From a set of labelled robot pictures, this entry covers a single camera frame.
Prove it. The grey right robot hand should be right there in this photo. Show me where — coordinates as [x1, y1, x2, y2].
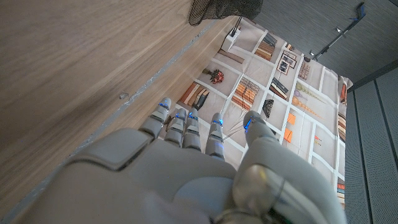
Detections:
[15, 97, 348, 224]

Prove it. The dark mesh netting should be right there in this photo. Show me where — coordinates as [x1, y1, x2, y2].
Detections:
[188, 0, 264, 27]

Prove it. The white power strip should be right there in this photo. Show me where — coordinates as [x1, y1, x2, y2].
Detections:
[224, 27, 242, 52]

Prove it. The printed bookshelf backdrop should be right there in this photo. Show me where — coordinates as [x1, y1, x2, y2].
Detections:
[175, 17, 354, 206]

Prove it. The black power strip cable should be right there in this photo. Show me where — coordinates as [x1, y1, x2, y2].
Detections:
[228, 15, 243, 38]

